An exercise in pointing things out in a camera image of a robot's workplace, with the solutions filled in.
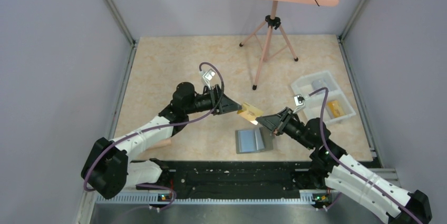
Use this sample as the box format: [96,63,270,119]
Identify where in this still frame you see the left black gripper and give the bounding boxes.
[185,84,242,115]

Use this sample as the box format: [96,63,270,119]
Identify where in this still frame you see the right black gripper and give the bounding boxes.
[256,106,314,150]

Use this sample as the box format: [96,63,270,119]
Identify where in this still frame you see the grey card holder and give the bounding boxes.
[235,127,275,154]

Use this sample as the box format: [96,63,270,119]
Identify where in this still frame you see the gold credit card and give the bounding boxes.
[237,102,264,125]

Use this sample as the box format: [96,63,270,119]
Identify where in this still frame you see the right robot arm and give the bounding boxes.
[256,108,433,223]

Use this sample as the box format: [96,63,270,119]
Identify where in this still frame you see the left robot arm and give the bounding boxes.
[81,82,242,199]

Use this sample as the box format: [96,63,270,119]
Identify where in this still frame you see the silver card in tray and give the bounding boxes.
[311,78,333,91]

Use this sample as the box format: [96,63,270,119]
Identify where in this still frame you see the gold cards in tray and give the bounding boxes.
[326,100,346,118]

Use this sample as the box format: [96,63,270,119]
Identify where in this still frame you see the white divided plastic tray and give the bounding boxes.
[290,70,356,125]

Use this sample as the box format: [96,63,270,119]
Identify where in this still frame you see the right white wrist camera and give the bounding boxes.
[293,94,306,114]

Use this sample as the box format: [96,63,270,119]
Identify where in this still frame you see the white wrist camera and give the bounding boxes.
[199,69,216,89]
[293,94,306,114]

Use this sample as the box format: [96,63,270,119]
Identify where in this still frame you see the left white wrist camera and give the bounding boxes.
[199,69,216,89]

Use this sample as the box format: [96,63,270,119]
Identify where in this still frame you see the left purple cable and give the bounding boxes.
[82,62,225,192]

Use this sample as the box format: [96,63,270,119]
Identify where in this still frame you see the purple cable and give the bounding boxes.
[82,62,225,192]
[304,87,425,224]

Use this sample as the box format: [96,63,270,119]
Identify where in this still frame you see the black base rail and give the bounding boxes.
[87,159,381,206]

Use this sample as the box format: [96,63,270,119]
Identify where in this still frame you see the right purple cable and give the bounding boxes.
[304,87,425,224]

